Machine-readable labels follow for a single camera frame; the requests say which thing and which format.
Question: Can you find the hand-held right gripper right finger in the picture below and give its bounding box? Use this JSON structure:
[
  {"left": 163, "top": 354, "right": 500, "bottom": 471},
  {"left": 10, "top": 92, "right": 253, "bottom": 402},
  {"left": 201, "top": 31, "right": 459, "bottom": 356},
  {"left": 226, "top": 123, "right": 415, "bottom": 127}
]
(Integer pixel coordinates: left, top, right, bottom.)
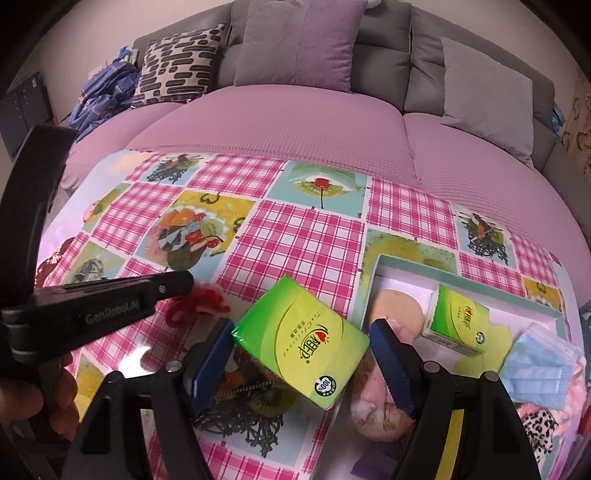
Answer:
[{"left": 368, "top": 318, "right": 548, "bottom": 480}]

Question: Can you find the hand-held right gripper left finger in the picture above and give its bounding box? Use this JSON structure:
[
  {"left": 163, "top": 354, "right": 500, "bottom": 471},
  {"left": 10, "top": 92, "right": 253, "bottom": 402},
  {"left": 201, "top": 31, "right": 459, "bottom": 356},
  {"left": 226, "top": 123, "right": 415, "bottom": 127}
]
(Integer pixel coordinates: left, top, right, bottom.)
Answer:
[{"left": 65, "top": 318, "right": 237, "bottom": 480}]

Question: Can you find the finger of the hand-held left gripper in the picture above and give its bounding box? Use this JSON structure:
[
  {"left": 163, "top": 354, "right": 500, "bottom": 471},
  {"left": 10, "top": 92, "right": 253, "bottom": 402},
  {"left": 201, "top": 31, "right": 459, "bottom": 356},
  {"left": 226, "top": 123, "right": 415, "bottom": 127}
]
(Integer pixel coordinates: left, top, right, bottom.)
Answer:
[{"left": 142, "top": 270, "right": 195, "bottom": 311}]

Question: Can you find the red yarn hair tie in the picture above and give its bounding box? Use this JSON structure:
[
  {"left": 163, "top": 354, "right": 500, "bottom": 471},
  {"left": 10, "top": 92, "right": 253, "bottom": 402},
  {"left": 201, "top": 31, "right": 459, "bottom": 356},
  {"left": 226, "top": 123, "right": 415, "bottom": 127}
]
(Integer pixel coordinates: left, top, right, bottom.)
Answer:
[{"left": 164, "top": 284, "right": 232, "bottom": 328}]

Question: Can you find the pink frilly scrunchie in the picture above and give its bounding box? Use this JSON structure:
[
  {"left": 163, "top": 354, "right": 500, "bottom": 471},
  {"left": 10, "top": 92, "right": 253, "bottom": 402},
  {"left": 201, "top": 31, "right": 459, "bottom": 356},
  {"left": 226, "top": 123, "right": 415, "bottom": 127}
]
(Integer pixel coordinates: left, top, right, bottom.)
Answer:
[{"left": 348, "top": 318, "right": 416, "bottom": 443}]

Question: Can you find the small green tissue packet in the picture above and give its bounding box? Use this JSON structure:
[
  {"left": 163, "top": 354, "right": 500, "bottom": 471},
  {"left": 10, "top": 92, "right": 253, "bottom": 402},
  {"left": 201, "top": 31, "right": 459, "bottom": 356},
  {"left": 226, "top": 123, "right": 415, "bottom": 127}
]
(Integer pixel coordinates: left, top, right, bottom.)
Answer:
[{"left": 422, "top": 285, "right": 490, "bottom": 357}]

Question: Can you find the large green tissue packet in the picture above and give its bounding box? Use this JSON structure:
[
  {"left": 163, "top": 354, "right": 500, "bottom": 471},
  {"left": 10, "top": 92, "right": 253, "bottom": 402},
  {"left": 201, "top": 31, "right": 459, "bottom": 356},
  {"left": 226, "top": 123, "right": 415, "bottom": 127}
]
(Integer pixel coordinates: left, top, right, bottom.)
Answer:
[{"left": 231, "top": 274, "right": 371, "bottom": 411}]

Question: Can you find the purple wet wipes packet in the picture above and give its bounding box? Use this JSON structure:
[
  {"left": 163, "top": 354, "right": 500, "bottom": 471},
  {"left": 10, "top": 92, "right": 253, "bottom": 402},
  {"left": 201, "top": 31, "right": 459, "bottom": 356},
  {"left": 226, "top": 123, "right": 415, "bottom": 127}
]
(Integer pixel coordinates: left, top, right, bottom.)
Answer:
[{"left": 351, "top": 445, "right": 398, "bottom": 480}]

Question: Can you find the green cloth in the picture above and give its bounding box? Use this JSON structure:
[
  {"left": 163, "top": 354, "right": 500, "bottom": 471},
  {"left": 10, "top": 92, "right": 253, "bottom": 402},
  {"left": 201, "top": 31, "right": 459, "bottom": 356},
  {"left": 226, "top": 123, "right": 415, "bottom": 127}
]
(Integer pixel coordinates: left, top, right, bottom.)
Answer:
[{"left": 455, "top": 318, "right": 529, "bottom": 374}]

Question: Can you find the blue face mask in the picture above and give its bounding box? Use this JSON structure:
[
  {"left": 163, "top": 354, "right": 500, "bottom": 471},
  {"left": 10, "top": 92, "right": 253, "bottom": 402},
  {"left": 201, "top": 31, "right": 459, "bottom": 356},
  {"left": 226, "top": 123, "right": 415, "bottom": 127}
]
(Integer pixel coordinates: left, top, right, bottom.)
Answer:
[{"left": 501, "top": 322, "right": 585, "bottom": 411}]

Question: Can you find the leopard print cloth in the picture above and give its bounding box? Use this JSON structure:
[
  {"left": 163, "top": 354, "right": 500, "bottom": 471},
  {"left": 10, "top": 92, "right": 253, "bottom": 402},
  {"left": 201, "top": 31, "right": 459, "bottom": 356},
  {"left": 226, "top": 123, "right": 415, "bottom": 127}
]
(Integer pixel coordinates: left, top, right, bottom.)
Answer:
[{"left": 522, "top": 408, "right": 571, "bottom": 467}]

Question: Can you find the person's left hand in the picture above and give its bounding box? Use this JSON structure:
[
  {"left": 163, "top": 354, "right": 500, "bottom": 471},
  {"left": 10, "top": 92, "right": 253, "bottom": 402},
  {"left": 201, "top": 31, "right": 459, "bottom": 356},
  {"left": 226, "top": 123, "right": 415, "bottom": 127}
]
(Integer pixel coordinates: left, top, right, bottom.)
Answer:
[{"left": 0, "top": 354, "right": 83, "bottom": 441}]

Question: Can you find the printed plaid tablecloth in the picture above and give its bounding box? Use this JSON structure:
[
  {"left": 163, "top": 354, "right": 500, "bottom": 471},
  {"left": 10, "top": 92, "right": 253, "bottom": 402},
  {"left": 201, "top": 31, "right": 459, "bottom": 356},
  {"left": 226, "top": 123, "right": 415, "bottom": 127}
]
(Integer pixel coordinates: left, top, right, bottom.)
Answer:
[{"left": 34, "top": 148, "right": 583, "bottom": 480}]

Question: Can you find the grey sofa with pink cover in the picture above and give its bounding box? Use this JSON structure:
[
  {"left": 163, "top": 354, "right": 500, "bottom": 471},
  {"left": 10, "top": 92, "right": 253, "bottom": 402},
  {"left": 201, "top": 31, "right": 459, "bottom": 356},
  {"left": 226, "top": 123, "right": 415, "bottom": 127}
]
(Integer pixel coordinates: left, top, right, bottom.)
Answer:
[{"left": 60, "top": 83, "right": 578, "bottom": 278}]

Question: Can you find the blue plaid clothing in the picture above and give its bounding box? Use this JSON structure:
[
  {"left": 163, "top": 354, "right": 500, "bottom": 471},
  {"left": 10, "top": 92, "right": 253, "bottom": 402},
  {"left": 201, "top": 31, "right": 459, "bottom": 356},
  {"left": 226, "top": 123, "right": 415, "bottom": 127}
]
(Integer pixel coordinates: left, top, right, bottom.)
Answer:
[{"left": 68, "top": 46, "right": 141, "bottom": 141}]

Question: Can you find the dark cabinet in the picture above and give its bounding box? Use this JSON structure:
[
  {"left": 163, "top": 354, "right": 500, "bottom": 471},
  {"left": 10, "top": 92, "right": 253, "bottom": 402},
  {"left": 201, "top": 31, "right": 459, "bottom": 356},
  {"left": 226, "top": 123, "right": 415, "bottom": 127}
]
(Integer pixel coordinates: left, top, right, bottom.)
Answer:
[{"left": 0, "top": 73, "right": 52, "bottom": 134}]

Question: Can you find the black and white patterned cushion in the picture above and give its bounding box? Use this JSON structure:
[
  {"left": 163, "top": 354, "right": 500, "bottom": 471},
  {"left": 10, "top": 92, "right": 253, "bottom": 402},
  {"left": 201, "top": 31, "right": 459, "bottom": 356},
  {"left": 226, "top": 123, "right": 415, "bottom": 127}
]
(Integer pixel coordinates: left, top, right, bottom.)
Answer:
[{"left": 131, "top": 24, "right": 227, "bottom": 106}]

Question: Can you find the purple cushion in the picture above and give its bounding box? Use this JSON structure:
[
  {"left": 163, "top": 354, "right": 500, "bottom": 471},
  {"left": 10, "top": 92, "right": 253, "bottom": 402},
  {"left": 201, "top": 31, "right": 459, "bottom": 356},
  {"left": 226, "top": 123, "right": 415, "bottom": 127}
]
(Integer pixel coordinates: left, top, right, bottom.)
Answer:
[{"left": 233, "top": 0, "right": 369, "bottom": 93}]

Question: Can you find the grey cushion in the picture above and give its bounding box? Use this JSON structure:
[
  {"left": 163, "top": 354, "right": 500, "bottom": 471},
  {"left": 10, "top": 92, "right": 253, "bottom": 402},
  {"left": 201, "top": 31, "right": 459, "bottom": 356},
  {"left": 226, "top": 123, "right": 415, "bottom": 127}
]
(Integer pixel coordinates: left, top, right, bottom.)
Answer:
[{"left": 440, "top": 37, "right": 534, "bottom": 168}]

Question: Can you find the small blue cloth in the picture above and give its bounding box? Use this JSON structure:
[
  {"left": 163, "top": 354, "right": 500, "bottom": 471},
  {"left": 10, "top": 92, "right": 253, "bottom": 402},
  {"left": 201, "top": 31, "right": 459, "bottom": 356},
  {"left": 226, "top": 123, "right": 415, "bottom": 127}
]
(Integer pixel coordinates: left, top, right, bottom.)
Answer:
[{"left": 551, "top": 104, "right": 568, "bottom": 139}]

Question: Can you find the patterned beige curtain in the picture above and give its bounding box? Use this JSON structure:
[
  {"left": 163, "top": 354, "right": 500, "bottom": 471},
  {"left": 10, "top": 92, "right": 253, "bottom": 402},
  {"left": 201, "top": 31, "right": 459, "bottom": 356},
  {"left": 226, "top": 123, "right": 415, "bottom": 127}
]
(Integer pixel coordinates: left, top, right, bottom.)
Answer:
[{"left": 561, "top": 78, "right": 591, "bottom": 185}]

